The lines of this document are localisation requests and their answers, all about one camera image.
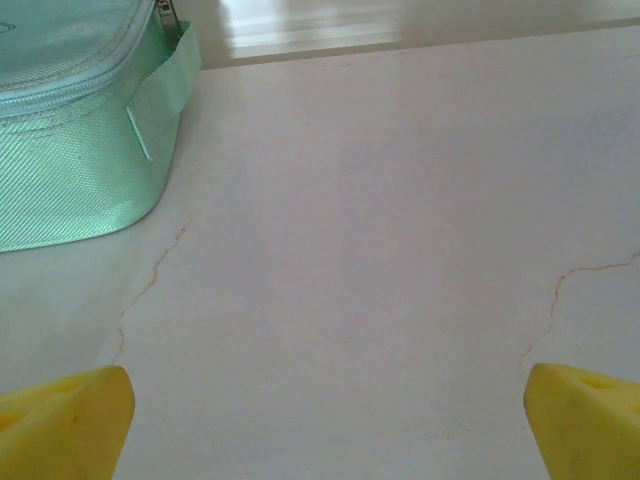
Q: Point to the mint green zip case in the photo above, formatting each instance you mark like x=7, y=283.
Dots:
x=65, y=165

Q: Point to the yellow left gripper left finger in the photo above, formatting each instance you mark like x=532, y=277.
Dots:
x=60, y=430

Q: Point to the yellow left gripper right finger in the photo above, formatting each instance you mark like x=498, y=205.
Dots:
x=590, y=435

